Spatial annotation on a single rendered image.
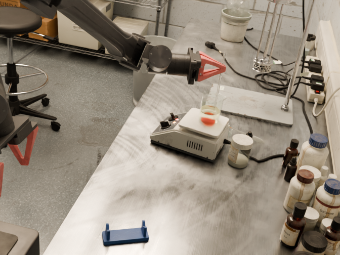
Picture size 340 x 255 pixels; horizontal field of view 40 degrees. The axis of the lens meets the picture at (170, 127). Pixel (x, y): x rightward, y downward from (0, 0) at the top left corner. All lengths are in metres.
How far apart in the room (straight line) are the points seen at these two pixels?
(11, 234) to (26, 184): 0.79
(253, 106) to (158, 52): 0.61
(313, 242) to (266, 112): 0.67
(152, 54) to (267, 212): 0.48
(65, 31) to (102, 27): 2.58
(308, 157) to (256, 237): 0.30
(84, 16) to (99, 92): 2.27
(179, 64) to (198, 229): 0.41
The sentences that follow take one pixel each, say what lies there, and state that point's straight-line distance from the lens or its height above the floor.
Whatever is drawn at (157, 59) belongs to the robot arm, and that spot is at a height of 1.06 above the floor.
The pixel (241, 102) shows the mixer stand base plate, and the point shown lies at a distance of 1.66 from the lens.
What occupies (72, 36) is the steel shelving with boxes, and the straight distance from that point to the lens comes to 3.61.
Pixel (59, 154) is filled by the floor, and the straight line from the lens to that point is 2.61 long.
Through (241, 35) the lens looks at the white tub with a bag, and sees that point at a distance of 2.24.
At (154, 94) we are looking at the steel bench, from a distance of 1.64.
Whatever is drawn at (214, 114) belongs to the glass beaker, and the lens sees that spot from 1.30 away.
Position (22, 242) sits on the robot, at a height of 0.36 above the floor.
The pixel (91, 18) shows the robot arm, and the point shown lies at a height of 1.17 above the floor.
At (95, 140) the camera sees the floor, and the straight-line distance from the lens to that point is 2.73.
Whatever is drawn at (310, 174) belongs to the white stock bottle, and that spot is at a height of 0.86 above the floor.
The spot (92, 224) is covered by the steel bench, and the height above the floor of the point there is 0.75.
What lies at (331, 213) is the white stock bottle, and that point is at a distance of 1.18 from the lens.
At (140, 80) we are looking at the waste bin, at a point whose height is 0.22.
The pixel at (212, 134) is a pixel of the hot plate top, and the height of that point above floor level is 0.84.
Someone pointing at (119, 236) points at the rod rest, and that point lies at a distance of 1.05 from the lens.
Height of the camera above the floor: 1.49
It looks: 31 degrees down
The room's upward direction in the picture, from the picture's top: 8 degrees clockwise
